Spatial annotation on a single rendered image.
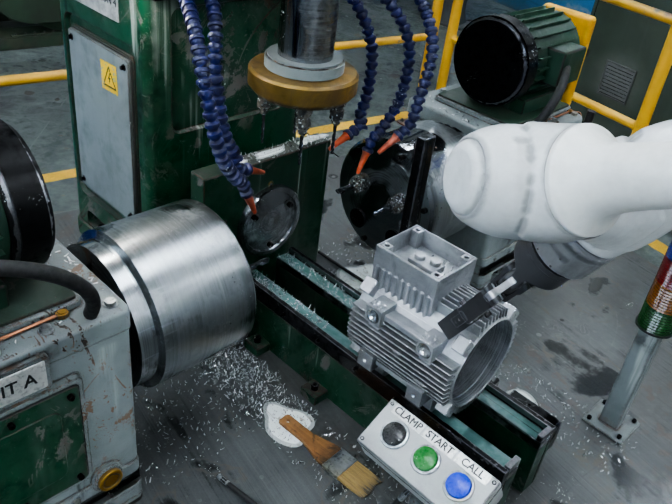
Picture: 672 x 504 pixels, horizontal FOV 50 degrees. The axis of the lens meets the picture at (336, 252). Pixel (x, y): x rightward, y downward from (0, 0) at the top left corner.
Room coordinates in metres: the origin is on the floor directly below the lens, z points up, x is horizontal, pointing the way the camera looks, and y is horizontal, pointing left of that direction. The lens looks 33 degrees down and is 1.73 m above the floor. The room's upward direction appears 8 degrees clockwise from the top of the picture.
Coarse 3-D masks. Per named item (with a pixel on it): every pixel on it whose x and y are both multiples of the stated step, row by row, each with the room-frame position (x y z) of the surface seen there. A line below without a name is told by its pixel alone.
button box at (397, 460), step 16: (384, 416) 0.65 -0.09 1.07; (400, 416) 0.65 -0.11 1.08; (368, 432) 0.63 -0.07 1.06; (416, 432) 0.63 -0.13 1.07; (432, 432) 0.62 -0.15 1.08; (368, 448) 0.61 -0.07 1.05; (384, 448) 0.61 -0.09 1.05; (400, 448) 0.61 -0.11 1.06; (416, 448) 0.61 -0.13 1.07; (448, 448) 0.60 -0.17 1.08; (384, 464) 0.60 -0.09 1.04; (400, 464) 0.59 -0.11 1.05; (448, 464) 0.59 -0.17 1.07; (464, 464) 0.58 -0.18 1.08; (400, 480) 0.59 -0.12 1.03; (416, 480) 0.57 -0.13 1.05; (432, 480) 0.57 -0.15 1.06; (480, 480) 0.56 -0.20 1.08; (496, 480) 0.56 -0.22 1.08; (416, 496) 0.58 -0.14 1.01; (432, 496) 0.55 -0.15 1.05; (448, 496) 0.55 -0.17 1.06; (480, 496) 0.55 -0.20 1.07; (496, 496) 0.56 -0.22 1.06
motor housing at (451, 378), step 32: (352, 320) 0.89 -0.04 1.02; (384, 320) 0.86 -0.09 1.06; (416, 320) 0.86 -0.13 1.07; (480, 320) 0.83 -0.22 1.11; (384, 352) 0.84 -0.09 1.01; (448, 352) 0.81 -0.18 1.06; (480, 352) 0.91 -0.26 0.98; (416, 384) 0.80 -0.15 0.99; (448, 384) 0.77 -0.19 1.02; (480, 384) 0.87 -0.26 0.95
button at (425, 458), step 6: (420, 450) 0.60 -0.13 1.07; (426, 450) 0.60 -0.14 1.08; (432, 450) 0.60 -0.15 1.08; (414, 456) 0.59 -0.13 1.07; (420, 456) 0.59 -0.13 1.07; (426, 456) 0.59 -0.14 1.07; (432, 456) 0.59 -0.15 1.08; (414, 462) 0.59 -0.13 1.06; (420, 462) 0.59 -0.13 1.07; (426, 462) 0.58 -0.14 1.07; (432, 462) 0.58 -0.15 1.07; (420, 468) 0.58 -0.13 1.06; (426, 468) 0.58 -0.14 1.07; (432, 468) 0.58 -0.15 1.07
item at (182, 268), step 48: (96, 240) 0.84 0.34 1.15; (144, 240) 0.83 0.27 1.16; (192, 240) 0.86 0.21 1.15; (144, 288) 0.77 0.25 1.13; (192, 288) 0.80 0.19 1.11; (240, 288) 0.85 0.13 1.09; (144, 336) 0.73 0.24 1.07; (192, 336) 0.77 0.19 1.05; (240, 336) 0.85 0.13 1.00; (144, 384) 0.77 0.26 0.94
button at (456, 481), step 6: (456, 474) 0.57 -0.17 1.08; (462, 474) 0.57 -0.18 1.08; (450, 480) 0.56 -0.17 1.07; (456, 480) 0.56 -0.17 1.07; (462, 480) 0.56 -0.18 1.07; (468, 480) 0.56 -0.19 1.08; (450, 486) 0.56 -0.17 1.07; (456, 486) 0.56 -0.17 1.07; (462, 486) 0.55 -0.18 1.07; (468, 486) 0.55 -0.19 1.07; (450, 492) 0.55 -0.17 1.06; (456, 492) 0.55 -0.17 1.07; (462, 492) 0.55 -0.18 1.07; (468, 492) 0.55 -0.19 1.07; (456, 498) 0.55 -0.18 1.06
